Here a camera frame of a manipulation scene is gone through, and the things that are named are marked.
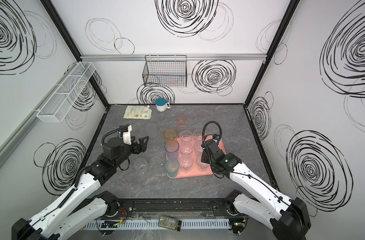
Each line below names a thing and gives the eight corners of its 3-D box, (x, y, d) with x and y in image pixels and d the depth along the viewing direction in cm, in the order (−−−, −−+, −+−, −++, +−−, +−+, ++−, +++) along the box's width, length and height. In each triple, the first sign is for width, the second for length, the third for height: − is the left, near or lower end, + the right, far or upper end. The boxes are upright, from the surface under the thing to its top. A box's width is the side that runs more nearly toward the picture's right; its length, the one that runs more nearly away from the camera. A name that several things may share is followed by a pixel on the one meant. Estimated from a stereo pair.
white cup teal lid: (159, 113, 117) (158, 107, 112) (153, 102, 125) (152, 96, 120) (170, 109, 120) (169, 103, 115) (163, 99, 128) (162, 93, 122)
